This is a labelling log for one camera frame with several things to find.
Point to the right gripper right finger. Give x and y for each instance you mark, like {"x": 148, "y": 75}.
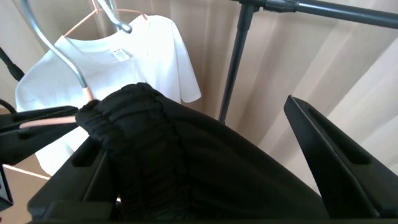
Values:
{"x": 342, "y": 174}

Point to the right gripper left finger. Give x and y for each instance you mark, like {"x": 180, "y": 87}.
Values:
{"x": 62, "y": 193}

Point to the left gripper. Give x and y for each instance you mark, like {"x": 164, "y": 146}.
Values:
{"x": 3, "y": 186}

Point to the pink clothes hanger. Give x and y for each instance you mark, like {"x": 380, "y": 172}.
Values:
{"x": 81, "y": 23}
{"x": 46, "y": 122}

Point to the white printed t-shirt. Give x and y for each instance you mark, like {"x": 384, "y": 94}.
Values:
{"x": 149, "y": 62}

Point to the black shorts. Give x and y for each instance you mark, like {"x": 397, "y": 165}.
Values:
{"x": 186, "y": 161}

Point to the black clothes rack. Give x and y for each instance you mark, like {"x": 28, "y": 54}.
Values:
{"x": 239, "y": 46}

